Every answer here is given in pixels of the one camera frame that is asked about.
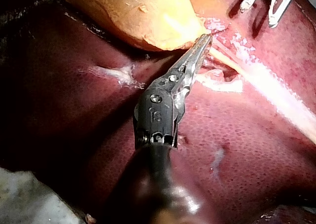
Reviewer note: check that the white clip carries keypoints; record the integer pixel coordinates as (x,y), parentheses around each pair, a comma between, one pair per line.
(274,1)

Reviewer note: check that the left arm instrument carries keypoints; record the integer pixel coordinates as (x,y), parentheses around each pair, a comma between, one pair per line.
(158,110)

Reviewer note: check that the left arm instrument jaw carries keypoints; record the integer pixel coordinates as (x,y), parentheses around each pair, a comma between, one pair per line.
(190,53)
(198,58)

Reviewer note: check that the dark left arm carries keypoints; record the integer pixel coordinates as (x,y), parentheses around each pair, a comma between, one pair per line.
(158,184)

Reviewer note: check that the gallbladder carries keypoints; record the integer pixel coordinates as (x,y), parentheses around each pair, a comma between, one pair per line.
(138,13)

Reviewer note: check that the dark red liver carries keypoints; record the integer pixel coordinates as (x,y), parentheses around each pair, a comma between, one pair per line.
(247,140)

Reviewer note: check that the pale fatty tissue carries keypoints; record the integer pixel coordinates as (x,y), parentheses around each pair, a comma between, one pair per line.
(222,81)

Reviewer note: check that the white cloth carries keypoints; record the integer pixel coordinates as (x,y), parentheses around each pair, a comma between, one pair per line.
(29,199)

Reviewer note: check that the thin tube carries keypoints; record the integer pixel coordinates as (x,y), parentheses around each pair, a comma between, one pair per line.
(269,85)

